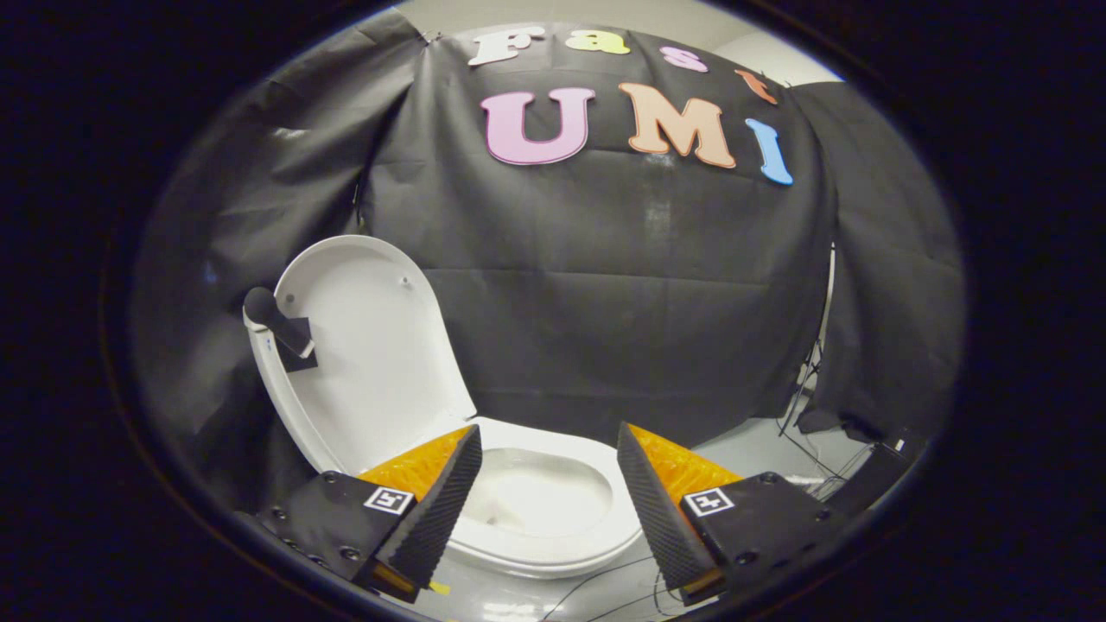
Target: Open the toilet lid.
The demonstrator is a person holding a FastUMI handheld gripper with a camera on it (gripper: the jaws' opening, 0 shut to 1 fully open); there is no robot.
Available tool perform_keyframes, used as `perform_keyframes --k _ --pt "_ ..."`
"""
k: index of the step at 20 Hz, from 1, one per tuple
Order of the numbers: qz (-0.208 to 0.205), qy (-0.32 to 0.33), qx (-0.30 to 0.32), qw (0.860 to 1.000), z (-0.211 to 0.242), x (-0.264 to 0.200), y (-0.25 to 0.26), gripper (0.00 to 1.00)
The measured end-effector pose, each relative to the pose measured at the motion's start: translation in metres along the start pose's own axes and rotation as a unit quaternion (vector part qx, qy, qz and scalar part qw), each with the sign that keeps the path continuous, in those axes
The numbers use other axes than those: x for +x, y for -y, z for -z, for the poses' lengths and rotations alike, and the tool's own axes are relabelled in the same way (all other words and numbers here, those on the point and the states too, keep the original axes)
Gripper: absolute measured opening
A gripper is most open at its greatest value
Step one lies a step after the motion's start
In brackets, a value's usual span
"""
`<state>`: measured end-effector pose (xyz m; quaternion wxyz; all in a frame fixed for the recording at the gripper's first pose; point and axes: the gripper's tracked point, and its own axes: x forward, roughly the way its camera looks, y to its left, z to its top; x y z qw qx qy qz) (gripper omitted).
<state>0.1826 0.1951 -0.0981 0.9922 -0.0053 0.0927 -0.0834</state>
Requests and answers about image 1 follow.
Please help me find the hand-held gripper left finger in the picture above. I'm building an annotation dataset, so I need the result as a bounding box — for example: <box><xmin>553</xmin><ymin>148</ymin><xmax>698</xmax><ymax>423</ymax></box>
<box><xmin>257</xmin><ymin>423</ymin><xmax>485</xmax><ymax>606</ymax></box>

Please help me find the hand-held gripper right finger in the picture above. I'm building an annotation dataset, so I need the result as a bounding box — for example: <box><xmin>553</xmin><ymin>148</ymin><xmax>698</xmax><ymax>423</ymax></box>
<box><xmin>616</xmin><ymin>422</ymin><xmax>855</xmax><ymax>607</ymax></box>

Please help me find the black foam lid handle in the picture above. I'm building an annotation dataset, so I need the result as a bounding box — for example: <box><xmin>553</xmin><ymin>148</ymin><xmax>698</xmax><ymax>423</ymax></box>
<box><xmin>243</xmin><ymin>287</ymin><xmax>319</xmax><ymax>372</ymax></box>

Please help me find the black backdrop cloth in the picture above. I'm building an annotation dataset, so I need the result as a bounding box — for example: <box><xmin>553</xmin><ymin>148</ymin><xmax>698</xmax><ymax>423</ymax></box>
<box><xmin>130</xmin><ymin>9</ymin><xmax>964</xmax><ymax>511</ymax></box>

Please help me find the black box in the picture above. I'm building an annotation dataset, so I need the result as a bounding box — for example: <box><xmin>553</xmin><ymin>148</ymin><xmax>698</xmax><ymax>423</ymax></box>
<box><xmin>825</xmin><ymin>432</ymin><xmax>925</xmax><ymax>519</ymax></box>

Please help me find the black light stand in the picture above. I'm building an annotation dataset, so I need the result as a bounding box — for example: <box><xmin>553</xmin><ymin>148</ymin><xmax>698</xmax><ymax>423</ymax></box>
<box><xmin>778</xmin><ymin>246</ymin><xmax>837</xmax><ymax>433</ymax></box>

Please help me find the tangle of floor cables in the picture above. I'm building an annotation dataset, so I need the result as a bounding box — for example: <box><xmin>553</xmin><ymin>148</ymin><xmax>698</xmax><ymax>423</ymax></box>
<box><xmin>536</xmin><ymin>341</ymin><xmax>865</xmax><ymax>622</ymax></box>

